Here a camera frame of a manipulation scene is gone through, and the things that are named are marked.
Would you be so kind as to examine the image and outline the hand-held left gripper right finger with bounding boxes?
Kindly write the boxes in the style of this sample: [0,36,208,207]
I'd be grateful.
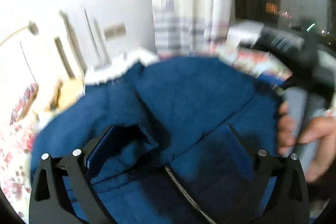
[223,123,310,224]

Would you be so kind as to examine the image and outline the beige wall plate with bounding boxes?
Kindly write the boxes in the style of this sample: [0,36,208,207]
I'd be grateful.
[104,22,127,40]

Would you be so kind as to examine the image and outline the red blue printed pillow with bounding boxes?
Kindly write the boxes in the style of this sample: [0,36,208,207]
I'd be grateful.
[9,82,39,125]

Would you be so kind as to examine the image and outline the red printed cloth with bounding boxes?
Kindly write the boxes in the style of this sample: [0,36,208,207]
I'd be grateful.
[218,45,292,81]

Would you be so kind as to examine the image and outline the blue padded jacket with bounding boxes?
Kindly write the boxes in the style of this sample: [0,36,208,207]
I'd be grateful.
[30,56,286,224]

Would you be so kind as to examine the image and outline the person's right hand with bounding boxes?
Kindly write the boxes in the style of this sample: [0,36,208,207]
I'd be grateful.
[278,103,336,184]

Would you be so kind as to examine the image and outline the beige pillow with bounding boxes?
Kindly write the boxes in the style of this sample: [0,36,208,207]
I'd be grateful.
[43,80,63,113]

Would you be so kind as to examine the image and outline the floral bedsheet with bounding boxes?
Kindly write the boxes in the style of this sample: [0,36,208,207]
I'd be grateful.
[0,109,44,219]

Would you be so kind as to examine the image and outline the patterned curtain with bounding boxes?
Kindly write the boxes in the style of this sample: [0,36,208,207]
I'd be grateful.
[148,0,235,59]

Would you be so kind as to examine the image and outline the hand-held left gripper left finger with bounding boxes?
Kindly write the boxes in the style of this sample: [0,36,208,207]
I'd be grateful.
[29,124,126,224]

